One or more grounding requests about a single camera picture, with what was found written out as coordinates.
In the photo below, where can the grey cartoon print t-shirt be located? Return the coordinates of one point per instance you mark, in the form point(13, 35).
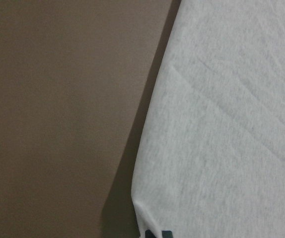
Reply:
point(211, 160)

